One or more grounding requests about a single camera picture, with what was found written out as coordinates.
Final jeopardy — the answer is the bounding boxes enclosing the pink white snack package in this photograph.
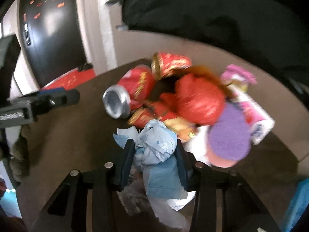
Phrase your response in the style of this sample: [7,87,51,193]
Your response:
[220,64,275,145]

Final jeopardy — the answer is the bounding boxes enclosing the purple round sponge pad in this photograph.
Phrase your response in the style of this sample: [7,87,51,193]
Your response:
[206,103,251,168]

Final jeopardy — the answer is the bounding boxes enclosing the red gold snack packet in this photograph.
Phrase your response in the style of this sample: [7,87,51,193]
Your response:
[128,101,196,142]

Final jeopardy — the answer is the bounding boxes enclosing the black appliance panel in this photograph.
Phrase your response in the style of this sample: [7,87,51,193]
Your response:
[19,0,87,87]

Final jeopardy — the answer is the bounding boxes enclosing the red plastic bag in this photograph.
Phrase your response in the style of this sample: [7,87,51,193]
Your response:
[159,73,226,125]

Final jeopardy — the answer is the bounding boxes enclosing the black hanging bag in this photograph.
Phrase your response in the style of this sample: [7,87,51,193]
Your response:
[122,0,308,81]

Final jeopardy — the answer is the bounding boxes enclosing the blue tissue paper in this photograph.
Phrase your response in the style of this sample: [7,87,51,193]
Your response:
[113,119,195,211]

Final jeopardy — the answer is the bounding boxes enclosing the red paper cup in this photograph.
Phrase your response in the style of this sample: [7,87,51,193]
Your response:
[151,52,192,80]

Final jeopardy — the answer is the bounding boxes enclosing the red soda can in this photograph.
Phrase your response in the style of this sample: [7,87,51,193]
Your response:
[102,64,155,119]

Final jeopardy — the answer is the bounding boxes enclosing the red floor mat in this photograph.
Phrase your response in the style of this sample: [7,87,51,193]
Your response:
[41,68,96,90]

